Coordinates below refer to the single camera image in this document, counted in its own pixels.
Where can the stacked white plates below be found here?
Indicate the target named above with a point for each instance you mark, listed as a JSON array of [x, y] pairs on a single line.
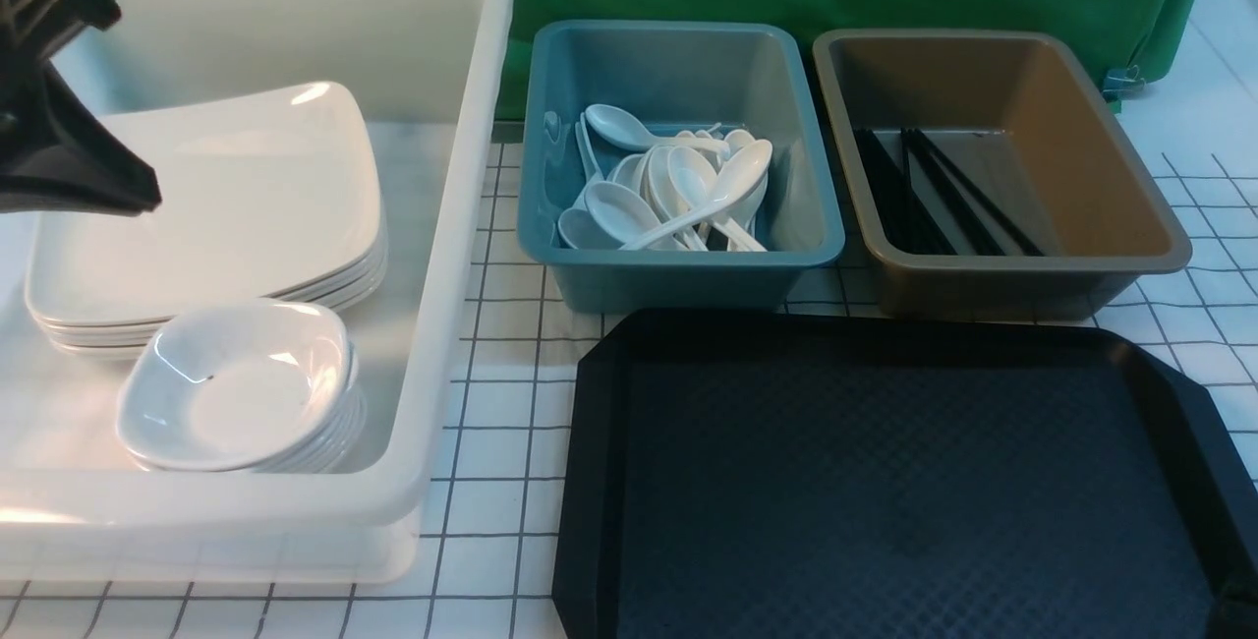
[[125, 341]]

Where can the small white sauce dish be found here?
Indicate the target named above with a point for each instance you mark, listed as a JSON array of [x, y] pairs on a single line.
[[199, 343]]

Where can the black chopsticks in bin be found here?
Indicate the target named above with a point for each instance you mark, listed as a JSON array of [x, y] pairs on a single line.
[[908, 223]]

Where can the pile of white spoons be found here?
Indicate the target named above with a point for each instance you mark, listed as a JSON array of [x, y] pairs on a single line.
[[626, 181]]

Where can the stacked small dishes below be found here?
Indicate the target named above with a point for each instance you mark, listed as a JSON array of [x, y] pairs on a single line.
[[258, 418]]

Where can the black serving tray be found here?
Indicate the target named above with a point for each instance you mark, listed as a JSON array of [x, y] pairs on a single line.
[[739, 474]]

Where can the large white square plate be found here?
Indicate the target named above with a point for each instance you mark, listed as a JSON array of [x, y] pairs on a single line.
[[274, 194]]

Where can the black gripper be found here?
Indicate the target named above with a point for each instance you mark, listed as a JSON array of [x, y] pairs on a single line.
[[54, 154]]

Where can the white ceramic soup spoon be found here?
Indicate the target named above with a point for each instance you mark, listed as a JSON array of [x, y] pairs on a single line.
[[711, 195]]

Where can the brown plastic bin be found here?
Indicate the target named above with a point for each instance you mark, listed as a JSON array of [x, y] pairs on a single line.
[[1018, 113]]

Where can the large white plastic bin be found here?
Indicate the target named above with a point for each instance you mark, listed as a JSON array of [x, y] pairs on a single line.
[[76, 515]]

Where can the metal binder clip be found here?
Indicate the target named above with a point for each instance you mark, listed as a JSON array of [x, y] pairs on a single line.
[[1122, 82]]

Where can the teal plastic bin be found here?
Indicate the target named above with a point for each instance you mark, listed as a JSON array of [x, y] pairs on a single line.
[[676, 75]]

